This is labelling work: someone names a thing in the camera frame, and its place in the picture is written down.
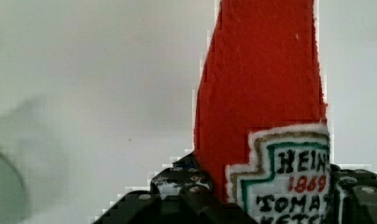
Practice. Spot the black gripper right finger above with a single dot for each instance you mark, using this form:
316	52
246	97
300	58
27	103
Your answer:
353	196

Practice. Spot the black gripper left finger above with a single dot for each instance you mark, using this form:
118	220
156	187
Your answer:
180	194

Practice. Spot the red plush ketchup bottle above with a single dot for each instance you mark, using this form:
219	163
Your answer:
261	128

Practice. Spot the green cup with handle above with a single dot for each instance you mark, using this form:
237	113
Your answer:
12	194

